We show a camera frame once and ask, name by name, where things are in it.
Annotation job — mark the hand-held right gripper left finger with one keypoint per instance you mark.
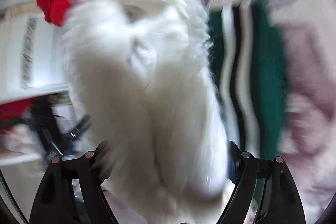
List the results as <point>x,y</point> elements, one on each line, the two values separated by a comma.
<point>88,174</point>

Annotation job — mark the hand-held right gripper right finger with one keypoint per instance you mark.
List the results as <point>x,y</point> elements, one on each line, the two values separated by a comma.
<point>233,166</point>

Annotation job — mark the white fluffy coat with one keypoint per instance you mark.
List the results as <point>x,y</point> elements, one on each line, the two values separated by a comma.
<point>157,108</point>

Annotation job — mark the dark bulky object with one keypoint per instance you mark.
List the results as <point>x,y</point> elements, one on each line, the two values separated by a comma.
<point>44,129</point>

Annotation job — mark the red cloth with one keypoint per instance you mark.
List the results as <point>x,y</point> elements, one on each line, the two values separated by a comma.
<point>13,111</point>

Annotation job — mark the green striped sweater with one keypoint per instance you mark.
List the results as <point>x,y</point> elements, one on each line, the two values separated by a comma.
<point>267,69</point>

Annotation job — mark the white wardrobe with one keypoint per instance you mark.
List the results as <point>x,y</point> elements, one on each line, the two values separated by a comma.
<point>44,56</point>

